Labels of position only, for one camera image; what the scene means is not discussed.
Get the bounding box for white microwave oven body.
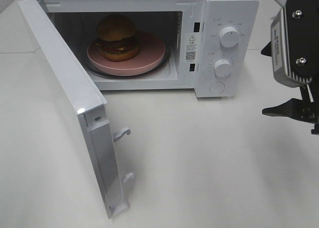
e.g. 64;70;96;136
37;0;259;97

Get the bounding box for white timer knob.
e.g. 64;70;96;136
213;59;233;77

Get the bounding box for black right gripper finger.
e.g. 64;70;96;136
262;98;303;121
260;41;272;57

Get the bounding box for white warning label sticker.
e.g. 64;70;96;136
184;33;199;62

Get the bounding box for white power knob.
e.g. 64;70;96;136
219;25;240;48

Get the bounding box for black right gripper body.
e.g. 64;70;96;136
299;84;319;135

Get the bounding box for glass microwave turntable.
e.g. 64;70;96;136
82;47;170;80

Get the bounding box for white microwave door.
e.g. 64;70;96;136
18;0;134;219

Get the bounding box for round white door button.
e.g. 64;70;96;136
209;81;225;94

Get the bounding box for pink round plate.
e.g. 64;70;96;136
86;30;166;76

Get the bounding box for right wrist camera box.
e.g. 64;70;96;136
271;0;319;87

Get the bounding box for burger with lettuce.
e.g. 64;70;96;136
94;14;140;61

